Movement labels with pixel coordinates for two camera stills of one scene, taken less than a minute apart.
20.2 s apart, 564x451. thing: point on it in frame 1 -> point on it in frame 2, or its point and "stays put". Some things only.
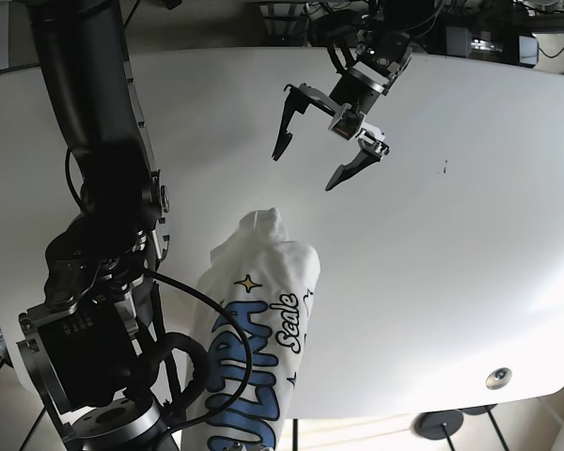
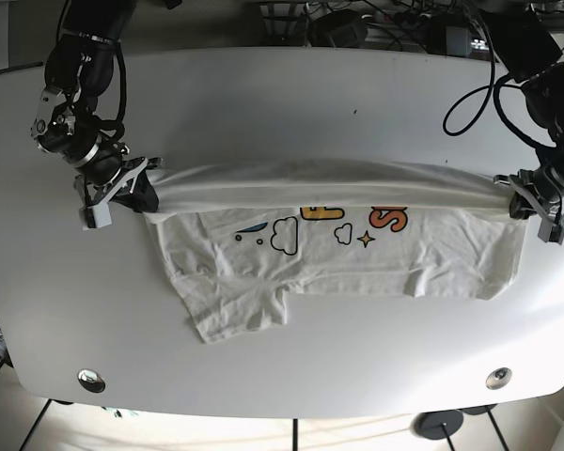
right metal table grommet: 498,379 stays put
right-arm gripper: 354,87 -> 545,184
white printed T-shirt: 270,284 -> 241,235
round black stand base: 430,424 stays put
